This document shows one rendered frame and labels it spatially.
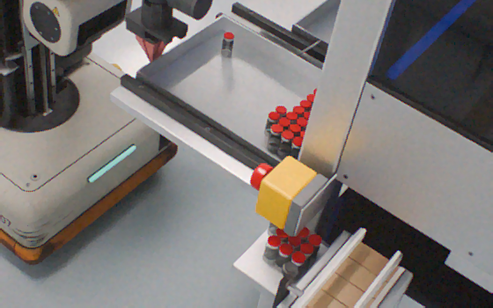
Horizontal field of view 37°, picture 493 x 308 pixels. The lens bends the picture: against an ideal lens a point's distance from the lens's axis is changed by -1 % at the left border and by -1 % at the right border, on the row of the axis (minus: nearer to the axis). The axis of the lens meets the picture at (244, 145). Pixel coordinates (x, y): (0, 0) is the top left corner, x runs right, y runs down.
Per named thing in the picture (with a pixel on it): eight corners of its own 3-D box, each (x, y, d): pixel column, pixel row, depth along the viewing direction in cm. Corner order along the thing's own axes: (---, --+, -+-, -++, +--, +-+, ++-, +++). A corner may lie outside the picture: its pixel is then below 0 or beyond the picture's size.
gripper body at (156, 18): (165, 48, 133) (167, 13, 128) (123, 24, 136) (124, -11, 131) (188, 33, 137) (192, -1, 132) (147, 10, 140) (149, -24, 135)
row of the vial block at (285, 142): (337, 110, 142) (343, 91, 138) (284, 159, 130) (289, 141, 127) (327, 104, 142) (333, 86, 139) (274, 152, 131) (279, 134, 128)
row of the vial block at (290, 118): (327, 104, 142) (333, 86, 139) (274, 152, 131) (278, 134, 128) (318, 99, 143) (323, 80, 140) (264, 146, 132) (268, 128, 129)
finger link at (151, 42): (151, 77, 139) (153, 36, 133) (123, 60, 142) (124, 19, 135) (175, 61, 143) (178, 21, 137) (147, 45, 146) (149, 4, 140)
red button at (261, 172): (280, 187, 113) (284, 169, 110) (265, 201, 110) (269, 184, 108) (260, 174, 114) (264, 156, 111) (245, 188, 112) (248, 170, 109)
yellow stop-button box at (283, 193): (319, 210, 113) (329, 179, 108) (292, 238, 108) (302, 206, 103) (278, 184, 115) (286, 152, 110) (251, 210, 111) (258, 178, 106)
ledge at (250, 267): (349, 269, 118) (351, 262, 117) (304, 323, 110) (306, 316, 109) (277, 223, 123) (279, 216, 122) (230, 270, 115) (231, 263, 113)
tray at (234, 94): (359, 107, 143) (364, 93, 141) (283, 180, 127) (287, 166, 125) (221, 28, 155) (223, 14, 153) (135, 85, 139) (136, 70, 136)
